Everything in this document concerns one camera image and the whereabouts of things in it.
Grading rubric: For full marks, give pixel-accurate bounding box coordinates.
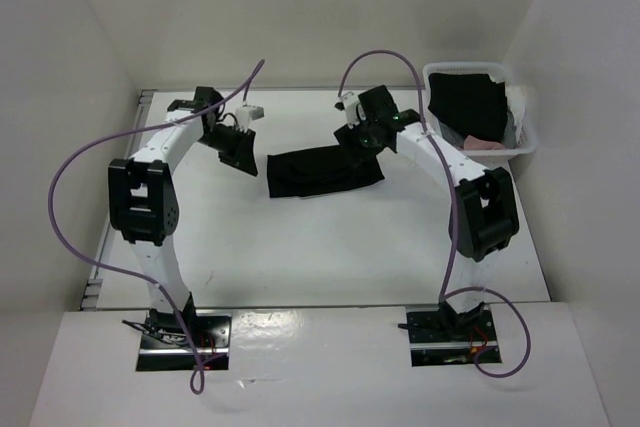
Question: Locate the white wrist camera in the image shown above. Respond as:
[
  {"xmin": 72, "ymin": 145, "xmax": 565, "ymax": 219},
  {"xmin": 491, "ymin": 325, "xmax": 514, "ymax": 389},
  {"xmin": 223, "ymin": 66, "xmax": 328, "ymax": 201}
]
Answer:
[
  {"xmin": 334, "ymin": 91, "xmax": 361, "ymax": 129},
  {"xmin": 234, "ymin": 104, "xmax": 264, "ymax": 130}
]

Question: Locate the black skirt in basket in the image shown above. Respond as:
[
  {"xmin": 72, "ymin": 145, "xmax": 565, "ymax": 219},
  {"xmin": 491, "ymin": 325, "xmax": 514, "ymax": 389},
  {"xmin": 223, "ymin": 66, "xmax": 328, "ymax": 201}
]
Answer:
[{"xmin": 428, "ymin": 73, "xmax": 508, "ymax": 142}]

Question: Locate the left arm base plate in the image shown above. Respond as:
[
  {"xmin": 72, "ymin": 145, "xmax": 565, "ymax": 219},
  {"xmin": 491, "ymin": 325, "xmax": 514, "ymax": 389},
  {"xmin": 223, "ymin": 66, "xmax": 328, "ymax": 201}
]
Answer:
[{"xmin": 121, "ymin": 313, "xmax": 231, "ymax": 372}]

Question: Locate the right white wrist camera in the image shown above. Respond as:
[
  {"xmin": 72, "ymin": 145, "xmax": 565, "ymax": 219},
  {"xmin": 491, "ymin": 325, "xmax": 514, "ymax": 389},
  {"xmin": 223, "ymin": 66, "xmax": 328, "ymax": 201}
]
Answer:
[{"xmin": 334, "ymin": 91, "xmax": 361, "ymax": 129}]

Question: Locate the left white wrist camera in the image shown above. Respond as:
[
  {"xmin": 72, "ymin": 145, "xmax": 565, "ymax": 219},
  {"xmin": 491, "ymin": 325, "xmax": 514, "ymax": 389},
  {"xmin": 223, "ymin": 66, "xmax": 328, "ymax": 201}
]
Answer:
[{"xmin": 234, "ymin": 104, "xmax": 264, "ymax": 130}]

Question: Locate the black skirt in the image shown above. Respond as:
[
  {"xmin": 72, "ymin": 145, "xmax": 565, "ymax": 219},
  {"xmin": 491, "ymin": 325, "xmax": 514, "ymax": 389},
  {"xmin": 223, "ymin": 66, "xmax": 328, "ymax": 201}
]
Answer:
[
  {"xmin": 267, "ymin": 145, "xmax": 385, "ymax": 198},
  {"xmin": 428, "ymin": 73, "xmax": 508, "ymax": 142}
]

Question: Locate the pink cloth in basket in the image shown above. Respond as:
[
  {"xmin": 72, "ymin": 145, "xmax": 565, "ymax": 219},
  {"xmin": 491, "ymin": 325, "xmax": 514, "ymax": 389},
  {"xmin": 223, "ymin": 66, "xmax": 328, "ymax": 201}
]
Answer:
[{"xmin": 463, "ymin": 135, "xmax": 506, "ymax": 151}]

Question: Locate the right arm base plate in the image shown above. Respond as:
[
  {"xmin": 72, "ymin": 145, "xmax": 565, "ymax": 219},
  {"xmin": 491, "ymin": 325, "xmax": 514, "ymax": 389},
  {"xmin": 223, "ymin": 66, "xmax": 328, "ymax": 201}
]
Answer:
[{"xmin": 398, "ymin": 303, "xmax": 502, "ymax": 367}]

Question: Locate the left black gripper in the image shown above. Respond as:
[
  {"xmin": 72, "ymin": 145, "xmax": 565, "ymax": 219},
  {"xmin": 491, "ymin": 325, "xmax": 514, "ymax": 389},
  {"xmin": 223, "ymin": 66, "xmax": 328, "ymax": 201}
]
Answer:
[{"xmin": 197, "ymin": 124, "xmax": 257, "ymax": 177}]

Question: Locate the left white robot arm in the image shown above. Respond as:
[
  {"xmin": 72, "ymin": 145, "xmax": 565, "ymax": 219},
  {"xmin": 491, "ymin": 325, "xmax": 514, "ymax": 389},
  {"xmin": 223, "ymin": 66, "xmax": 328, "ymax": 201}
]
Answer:
[{"xmin": 108, "ymin": 87, "xmax": 264, "ymax": 347}]

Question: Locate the grey cloth in basket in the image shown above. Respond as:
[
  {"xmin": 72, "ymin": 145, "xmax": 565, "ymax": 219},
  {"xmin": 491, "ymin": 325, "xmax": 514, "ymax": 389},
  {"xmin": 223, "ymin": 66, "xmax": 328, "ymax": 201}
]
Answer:
[{"xmin": 440, "ymin": 113, "xmax": 517, "ymax": 150}]

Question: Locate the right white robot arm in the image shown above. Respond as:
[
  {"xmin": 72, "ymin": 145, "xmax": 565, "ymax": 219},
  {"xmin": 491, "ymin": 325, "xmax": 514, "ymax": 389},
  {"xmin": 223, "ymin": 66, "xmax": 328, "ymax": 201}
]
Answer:
[{"xmin": 334, "ymin": 86, "xmax": 519, "ymax": 340}]

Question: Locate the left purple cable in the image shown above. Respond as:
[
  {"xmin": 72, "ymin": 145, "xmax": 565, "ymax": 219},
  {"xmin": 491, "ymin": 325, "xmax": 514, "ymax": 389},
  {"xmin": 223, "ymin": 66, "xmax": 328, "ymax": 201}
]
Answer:
[{"xmin": 48, "ymin": 59, "xmax": 266, "ymax": 396}]

